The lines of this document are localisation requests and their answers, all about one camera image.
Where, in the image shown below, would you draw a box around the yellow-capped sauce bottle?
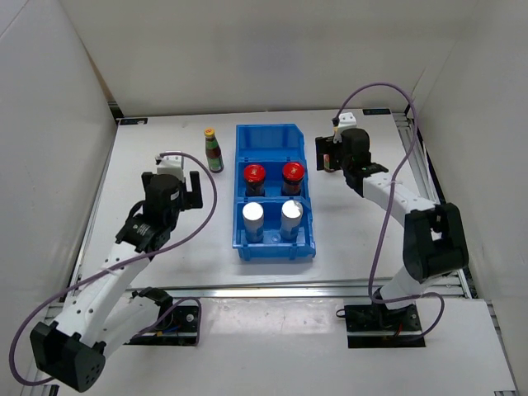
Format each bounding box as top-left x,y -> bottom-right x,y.
204,128 -> 224,173
323,154 -> 334,172

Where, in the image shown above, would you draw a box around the red-lid chili jar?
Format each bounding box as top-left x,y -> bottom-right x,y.
281,162 -> 304,196
243,163 -> 266,196

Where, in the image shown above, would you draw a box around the silver-lid bead jar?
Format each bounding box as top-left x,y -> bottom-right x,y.
242,202 -> 264,243
280,200 -> 304,240

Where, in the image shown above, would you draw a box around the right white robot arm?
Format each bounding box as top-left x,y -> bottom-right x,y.
315,128 -> 469,330

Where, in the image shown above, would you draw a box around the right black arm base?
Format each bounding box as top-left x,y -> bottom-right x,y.
336,304 -> 426,349

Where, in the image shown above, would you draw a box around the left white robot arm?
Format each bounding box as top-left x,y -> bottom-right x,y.
30,171 -> 203,393

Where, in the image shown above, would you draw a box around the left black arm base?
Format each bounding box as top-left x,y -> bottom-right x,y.
128,287 -> 202,347

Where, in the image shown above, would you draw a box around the blue middle storage bin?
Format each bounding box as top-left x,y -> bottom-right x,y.
233,160 -> 311,204

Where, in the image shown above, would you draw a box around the blue storage bin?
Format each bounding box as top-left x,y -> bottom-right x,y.
235,124 -> 306,162
233,197 -> 316,261
233,160 -> 311,204

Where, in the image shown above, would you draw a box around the blue far storage bin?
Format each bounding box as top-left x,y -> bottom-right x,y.
235,124 -> 306,162

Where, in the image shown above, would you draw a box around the blue near storage bin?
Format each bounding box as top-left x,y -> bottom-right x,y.
233,197 -> 316,261

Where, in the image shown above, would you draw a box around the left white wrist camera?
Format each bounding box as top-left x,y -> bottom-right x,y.
155,151 -> 185,182

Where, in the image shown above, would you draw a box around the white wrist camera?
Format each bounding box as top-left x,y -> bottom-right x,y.
155,151 -> 185,182
332,112 -> 357,144

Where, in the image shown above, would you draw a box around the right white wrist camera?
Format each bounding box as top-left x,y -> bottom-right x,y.
332,112 -> 357,144

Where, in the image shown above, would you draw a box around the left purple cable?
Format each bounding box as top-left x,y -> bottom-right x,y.
8,152 -> 219,387

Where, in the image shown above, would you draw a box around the purple cable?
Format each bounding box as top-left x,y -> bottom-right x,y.
8,152 -> 219,387
332,82 -> 446,342

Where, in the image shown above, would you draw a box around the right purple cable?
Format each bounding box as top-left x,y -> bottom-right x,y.
332,82 -> 446,342

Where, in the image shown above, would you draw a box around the aluminium left rail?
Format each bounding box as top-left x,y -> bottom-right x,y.
20,304 -> 61,396

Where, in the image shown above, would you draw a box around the aluminium rail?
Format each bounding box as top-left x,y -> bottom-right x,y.
49,276 -> 467,306
393,111 -> 473,299
20,304 -> 61,396

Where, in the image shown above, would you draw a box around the aluminium right rail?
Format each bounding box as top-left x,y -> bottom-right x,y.
393,111 -> 473,299

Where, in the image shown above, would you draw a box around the aluminium front rail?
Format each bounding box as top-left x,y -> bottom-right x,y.
49,276 -> 467,306

